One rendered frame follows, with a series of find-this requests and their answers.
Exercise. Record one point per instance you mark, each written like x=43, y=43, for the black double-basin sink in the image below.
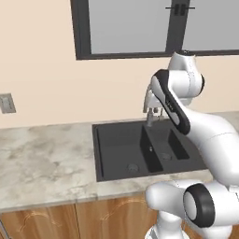
x=119, y=149

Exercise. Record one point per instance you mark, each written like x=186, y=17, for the grey metal tap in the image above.
x=149, y=119

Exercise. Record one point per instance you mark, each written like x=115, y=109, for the grey wall socket plate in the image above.
x=7, y=103

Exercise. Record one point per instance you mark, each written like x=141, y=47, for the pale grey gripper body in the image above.
x=151, y=99

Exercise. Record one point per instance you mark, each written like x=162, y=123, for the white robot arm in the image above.
x=214, y=133

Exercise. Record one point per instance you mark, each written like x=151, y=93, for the dark-framed window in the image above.
x=127, y=28

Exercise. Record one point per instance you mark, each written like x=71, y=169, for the wooden cupboard door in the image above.
x=115, y=217
x=40, y=222

